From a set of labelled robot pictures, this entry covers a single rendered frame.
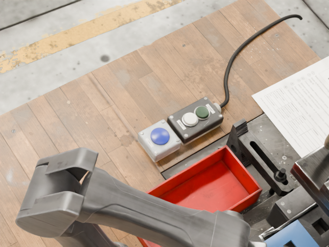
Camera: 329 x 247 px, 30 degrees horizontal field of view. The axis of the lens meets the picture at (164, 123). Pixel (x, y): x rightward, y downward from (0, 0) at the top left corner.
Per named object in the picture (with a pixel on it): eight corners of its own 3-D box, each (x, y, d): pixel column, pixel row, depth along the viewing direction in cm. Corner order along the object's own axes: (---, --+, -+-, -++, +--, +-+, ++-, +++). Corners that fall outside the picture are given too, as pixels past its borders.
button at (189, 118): (179, 121, 133) (180, 116, 131) (190, 115, 134) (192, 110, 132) (187, 131, 132) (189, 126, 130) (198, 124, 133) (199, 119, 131)
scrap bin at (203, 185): (122, 216, 122) (123, 204, 117) (221, 158, 131) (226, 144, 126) (156, 266, 118) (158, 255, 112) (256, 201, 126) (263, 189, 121)
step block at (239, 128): (225, 145, 133) (232, 124, 125) (236, 139, 134) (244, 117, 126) (244, 168, 130) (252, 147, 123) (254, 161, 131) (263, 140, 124)
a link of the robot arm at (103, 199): (260, 217, 85) (53, 134, 78) (251, 280, 80) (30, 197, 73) (219, 240, 95) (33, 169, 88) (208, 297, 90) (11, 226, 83)
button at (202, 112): (192, 114, 134) (193, 109, 132) (202, 108, 135) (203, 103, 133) (199, 124, 133) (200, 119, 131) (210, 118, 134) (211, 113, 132)
